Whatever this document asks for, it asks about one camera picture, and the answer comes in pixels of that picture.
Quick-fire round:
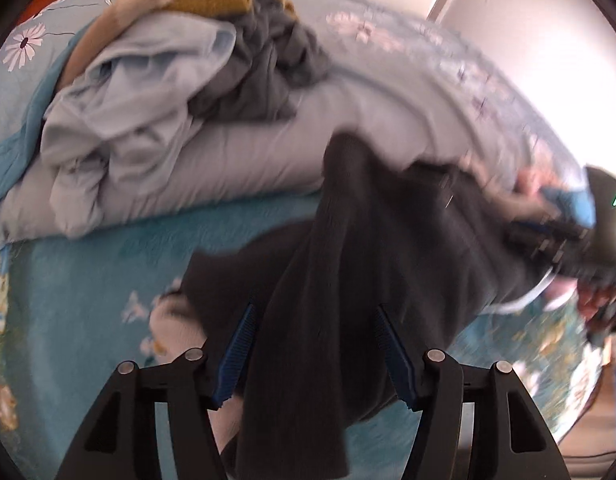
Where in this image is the dark grey fleece jacket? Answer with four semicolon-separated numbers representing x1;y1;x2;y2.
181;132;546;479

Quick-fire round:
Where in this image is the person's right hand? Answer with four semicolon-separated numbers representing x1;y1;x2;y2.
577;281;616;334

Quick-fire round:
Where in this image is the teal blue cloth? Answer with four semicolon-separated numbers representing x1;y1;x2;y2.
0;23;86;203

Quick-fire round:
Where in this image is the light blue crumpled garment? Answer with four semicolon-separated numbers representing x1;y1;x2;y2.
40;12;236;237

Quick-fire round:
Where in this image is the dark grey crumpled garment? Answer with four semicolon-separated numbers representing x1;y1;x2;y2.
188;0;331;122

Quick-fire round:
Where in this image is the beige pink garment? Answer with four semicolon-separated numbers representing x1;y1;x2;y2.
55;0;172;91

